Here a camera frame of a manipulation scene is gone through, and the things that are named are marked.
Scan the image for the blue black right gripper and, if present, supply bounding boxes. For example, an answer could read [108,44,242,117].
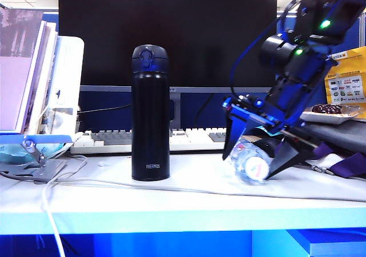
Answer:
[222,73,319,181]

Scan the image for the clear mineral water bottle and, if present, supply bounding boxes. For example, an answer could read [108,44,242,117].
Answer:
[230,136,275,186]

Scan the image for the black thermos flask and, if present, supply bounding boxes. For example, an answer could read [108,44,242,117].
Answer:
[131,44,171,182]

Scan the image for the black computer mouse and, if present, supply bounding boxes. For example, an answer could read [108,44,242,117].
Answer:
[256,138,283,156]

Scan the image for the teal snack packet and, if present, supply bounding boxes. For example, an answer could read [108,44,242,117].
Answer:
[253,125,277,135]

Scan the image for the white grey keyboard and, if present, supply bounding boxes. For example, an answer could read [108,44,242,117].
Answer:
[70,127,230,155]

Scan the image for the foil food tray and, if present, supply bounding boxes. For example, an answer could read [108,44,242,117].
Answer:
[301,105,361,126]

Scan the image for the blue cubicle partition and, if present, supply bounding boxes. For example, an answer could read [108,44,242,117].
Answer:
[0,2,366,132]

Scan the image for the dark red dates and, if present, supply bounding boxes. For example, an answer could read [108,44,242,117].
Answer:
[311,103,344,115]

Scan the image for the yellow printed bag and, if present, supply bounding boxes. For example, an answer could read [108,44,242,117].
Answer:
[324,46,366,106]

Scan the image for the blue cabinet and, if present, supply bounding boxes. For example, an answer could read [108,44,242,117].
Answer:
[285,228,366,257]

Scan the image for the black computer monitor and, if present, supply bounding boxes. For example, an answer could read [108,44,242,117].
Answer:
[58,0,278,130]

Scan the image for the silver metal book stand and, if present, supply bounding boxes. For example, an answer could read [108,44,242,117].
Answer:
[0,131,75,184]

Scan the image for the white-edged thin book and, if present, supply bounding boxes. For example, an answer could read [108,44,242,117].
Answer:
[17,20,58,134]

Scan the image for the teal face mask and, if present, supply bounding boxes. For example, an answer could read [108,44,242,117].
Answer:
[0,142,66,164]

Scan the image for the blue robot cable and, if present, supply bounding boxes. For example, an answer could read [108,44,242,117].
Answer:
[229,0,309,98]

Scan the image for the black thin cable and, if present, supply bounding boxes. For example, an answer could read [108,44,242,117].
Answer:
[77,103,133,115]

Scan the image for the white charging cable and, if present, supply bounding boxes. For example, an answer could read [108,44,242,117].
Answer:
[41,154,133,257]

